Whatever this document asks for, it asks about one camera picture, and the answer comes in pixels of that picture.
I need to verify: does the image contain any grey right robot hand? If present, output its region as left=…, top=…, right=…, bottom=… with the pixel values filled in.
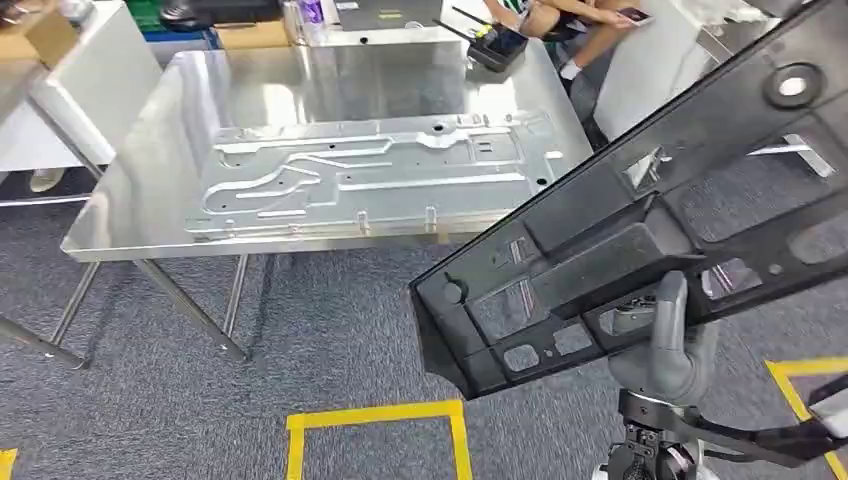
left=608, top=270, right=721, bottom=407

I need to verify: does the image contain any long black plastic panel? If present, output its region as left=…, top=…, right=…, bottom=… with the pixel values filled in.
left=407, top=0, right=848, bottom=402

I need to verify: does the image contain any white side table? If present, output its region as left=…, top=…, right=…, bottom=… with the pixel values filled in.
left=592, top=0, right=837, bottom=180

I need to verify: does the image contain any stamped sheet metal panel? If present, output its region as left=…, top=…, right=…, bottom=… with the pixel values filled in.
left=184, top=111, right=566, bottom=242

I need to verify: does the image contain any smartphone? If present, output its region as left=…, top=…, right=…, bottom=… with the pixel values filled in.
left=616, top=5, right=656, bottom=28

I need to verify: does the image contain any person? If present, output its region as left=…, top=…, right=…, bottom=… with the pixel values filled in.
left=482, top=0, right=658, bottom=82

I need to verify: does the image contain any black tool tray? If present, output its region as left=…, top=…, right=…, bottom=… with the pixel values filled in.
left=432, top=5, right=531, bottom=73

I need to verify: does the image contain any grey flat case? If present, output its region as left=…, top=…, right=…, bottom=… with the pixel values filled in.
left=333, top=0, right=444, bottom=33

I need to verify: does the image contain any steel work table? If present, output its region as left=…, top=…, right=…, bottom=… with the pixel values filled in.
left=49, top=38, right=595, bottom=372

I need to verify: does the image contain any brown cardboard box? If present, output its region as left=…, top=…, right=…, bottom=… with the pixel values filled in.
left=213, top=19, right=293, bottom=52
left=0, top=5, right=81, bottom=69

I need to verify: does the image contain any white cabinet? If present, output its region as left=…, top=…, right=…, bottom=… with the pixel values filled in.
left=0, top=0, right=164, bottom=175

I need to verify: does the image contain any pale shoe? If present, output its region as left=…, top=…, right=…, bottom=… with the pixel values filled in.
left=28, top=167, right=68, bottom=194

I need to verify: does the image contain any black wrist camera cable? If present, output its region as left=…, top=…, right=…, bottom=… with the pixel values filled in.
left=675, top=405, right=837, bottom=469

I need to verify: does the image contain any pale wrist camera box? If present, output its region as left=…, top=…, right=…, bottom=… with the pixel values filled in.
left=808, top=374, right=848, bottom=440

